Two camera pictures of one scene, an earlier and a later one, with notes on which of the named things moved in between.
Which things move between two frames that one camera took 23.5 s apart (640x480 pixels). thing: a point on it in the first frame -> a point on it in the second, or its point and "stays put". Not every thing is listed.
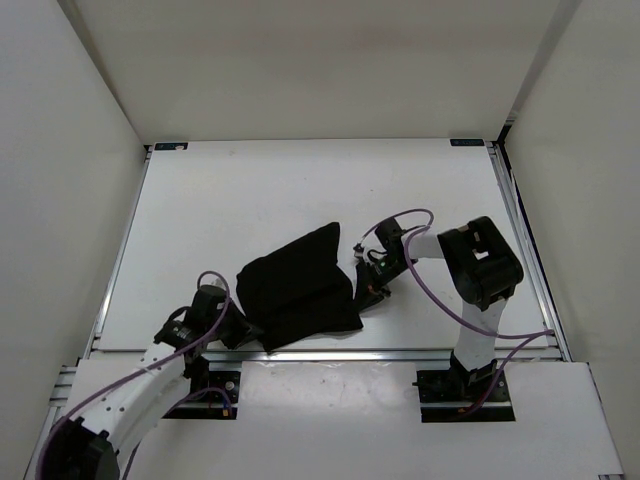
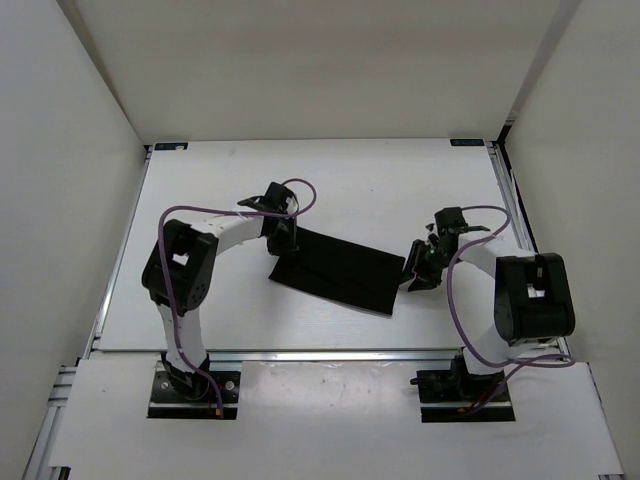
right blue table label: [467, 143] stays put
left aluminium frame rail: [58, 400] stays put
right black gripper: [368, 290] -> [414, 259]
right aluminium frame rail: [530, 244] stays put
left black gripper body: [217, 331] -> [275, 245]
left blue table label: [170, 146] stays put
